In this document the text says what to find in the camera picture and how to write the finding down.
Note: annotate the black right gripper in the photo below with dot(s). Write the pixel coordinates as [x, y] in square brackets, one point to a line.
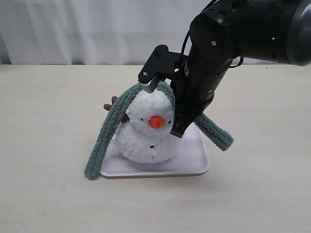
[194, 88]

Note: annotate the green knitted scarf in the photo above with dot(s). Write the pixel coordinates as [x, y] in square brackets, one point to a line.
[221, 138]

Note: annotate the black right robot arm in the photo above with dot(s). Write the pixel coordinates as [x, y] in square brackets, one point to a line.
[269, 30]

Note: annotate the white plush snowman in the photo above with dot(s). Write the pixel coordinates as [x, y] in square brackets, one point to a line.
[144, 135]

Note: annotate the white rectangular plastic tray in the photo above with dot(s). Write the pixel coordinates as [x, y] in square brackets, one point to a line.
[192, 161]

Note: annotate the white backdrop curtain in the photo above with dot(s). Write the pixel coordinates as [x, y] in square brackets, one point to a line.
[91, 32]

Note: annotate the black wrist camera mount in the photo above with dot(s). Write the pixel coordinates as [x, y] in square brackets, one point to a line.
[162, 64]

